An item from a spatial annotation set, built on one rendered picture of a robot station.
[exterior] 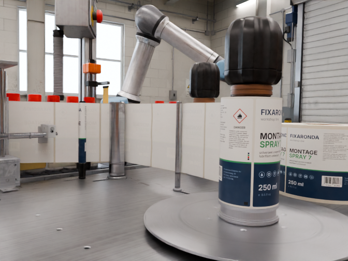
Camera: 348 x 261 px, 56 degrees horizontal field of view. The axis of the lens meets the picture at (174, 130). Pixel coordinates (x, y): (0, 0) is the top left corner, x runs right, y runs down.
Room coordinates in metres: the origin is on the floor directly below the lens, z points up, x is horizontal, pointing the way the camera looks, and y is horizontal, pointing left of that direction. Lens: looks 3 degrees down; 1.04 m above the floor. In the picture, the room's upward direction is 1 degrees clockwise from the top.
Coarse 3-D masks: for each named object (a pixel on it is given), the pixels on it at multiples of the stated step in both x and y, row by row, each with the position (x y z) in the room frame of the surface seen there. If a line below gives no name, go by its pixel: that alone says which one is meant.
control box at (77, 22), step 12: (60, 0) 0.94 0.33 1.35; (72, 0) 0.94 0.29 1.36; (84, 0) 0.95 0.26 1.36; (60, 12) 0.94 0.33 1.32; (72, 12) 0.94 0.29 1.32; (84, 12) 0.95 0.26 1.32; (60, 24) 0.94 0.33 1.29; (72, 24) 0.94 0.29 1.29; (84, 24) 0.95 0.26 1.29; (96, 24) 1.10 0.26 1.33; (72, 36) 1.07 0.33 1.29; (84, 36) 1.07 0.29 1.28; (96, 36) 1.10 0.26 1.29
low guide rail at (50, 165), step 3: (93, 162) 0.92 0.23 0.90; (96, 162) 0.93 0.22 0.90; (99, 162) 0.93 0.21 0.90; (102, 162) 0.94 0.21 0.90; (105, 162) 0.95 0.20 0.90; (48, 165) 0.84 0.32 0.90; (51, 165) 0.84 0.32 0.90; (54, 165) 0.85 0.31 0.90; (57, 165) 0.85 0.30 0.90; (60, 165) 0.86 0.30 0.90; (63, 165) 0.86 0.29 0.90; (66, 165) 0.87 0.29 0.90; (69, 165) 0.87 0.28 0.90; (72, 165) 0.88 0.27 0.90; (75, 165) 0.89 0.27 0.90
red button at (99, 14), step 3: (93, 12) 0.98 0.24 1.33; (96, 12) 0.98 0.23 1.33; (99, 12) 0.97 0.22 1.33; (102, 12) 0.98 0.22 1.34; (93, 15) 0.97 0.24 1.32; (96, 15) 0.97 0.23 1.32; (99, 15) 0.97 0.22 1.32; (102, 15) 0.98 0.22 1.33; (93, 18) 0.98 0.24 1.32; (96, 18) 0.98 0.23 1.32; (99, 18) 0.97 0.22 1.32; (102, 18) 0.98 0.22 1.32; (99, 21) 0.98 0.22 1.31
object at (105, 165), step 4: (100, 164) 1.01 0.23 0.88; (104, 164) 1.01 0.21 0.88; (108, 164) 1.01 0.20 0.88; (128, 164) 1.02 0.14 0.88; (132, 164) 1.02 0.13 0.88; (136, 164) 1.03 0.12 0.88; (92, 168) 0.93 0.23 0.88; (96, 168) 0.93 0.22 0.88; (100, 168) 0.94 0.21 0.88; (104, 168) 0.95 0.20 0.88; (48, 172) 0.86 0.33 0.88; (52, 172) 0.86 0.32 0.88; (56, 172) 0.86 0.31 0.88; (60, 172) 0.86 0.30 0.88; (64, 172) 0.87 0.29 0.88; (68, 172) 0.87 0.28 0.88; (20, 176) 0.80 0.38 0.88; (24, 176) 0.80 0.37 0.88; (28, 176) 0.80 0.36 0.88; (32, 176) 0.81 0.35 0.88; (36, 176) 0.82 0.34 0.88
